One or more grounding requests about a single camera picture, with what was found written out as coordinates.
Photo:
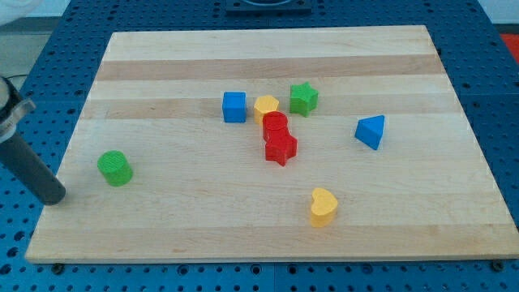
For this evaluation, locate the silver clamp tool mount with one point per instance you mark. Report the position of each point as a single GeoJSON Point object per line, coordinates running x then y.
{"type": "Point", "coordinates": [13, 108]}

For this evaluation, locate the red star block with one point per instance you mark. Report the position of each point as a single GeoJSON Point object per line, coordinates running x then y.
{"type": "Point", "coordinates": [280, 148]}

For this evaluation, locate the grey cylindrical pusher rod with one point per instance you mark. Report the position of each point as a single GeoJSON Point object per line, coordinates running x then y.
{"type": "Point", "coordinates": [31, 171]}

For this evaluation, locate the green cylinder block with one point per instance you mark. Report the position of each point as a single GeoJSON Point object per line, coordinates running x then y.
{"type": "Point", "coordinates": [115, 168]}

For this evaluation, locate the wooden board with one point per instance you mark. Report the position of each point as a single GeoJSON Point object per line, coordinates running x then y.
{"type": "Point", "coordinates": [202, 190]}

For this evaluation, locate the red cylinder block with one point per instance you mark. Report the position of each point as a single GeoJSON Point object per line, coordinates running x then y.
{"type": "Point", "coordinates": [275, 124]}

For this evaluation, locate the blue triangle block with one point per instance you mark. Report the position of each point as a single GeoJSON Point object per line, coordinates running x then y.
{"type": "Point", "coordinates": [370, 131]}

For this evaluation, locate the yellow heart block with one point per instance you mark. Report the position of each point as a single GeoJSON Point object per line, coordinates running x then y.
{"type": "Point", "coordinates": [323, 207]}

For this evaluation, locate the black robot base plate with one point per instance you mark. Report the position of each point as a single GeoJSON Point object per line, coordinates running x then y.
{"type": "Point", "coordinates": [267, 7]}

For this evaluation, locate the yellow hexagon block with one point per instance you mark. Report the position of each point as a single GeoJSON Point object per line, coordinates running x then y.
{"type": "Point", "coordinates": [263, 105]}

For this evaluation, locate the green star block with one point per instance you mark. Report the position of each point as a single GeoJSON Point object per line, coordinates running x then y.
{"type": "Point", "coordinates": [303, 99]}

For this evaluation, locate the blue cube block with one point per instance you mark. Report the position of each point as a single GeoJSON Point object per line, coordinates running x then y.
{"type": "Point", "coordinates": [234, 107]}

